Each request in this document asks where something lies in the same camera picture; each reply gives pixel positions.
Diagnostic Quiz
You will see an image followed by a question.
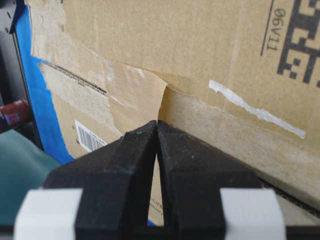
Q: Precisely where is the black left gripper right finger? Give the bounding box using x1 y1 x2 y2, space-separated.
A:
156 120 287 240

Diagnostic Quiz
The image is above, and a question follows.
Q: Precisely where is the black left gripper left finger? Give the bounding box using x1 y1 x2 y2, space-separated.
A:
13 120 158 240

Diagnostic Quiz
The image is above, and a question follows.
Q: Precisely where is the beige tape strip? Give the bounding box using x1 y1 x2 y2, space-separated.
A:
32 35 167 134

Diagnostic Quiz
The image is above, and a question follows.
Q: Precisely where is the brown cardboard box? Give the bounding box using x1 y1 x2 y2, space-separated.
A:
26 0 320 225

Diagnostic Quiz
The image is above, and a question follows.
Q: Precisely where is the blue table cloth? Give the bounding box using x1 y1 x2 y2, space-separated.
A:
15 4 74 164

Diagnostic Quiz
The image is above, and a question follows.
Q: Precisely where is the red cylindrical can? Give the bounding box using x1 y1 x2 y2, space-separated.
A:
0 99 32 133

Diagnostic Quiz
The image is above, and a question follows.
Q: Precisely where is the black metal frame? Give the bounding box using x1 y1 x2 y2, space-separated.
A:
0 0 44 150

